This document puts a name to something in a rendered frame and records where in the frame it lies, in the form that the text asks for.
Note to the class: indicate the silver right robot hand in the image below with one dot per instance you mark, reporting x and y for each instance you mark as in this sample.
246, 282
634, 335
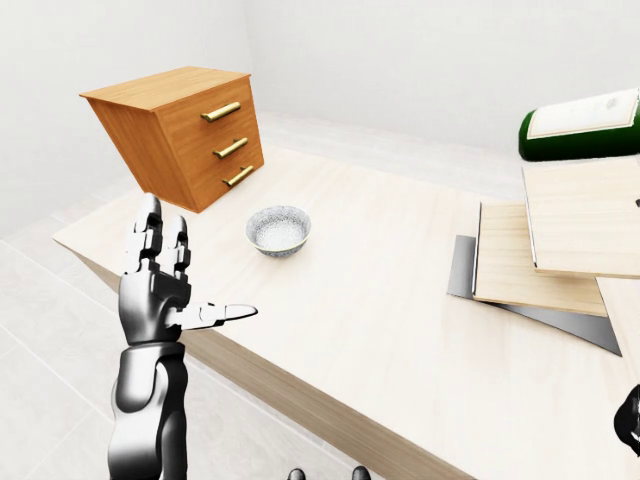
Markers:
630, 425

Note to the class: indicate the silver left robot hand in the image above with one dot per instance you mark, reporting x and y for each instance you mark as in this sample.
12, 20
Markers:
145, 295

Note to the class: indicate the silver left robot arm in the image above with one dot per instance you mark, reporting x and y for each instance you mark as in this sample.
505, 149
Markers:
145, 400

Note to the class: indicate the pale wooden wine rack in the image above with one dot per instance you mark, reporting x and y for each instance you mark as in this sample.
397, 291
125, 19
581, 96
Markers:
540, 260

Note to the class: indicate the green wine bottle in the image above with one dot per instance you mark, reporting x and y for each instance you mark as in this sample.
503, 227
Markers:
575, 145

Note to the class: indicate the wooden cabinet drawer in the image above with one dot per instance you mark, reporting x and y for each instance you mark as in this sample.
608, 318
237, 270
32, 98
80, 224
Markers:
197, 155
210, 187
185, 120

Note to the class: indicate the patterned white bowl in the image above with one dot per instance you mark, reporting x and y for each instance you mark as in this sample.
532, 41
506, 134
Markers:
278, 235

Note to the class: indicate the wooden cabinet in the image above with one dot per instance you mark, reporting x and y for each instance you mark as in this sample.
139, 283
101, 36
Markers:
145, 145

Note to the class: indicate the small dark rounded shape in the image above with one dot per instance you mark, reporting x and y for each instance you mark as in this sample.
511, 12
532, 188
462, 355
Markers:
297, 475
360, 474

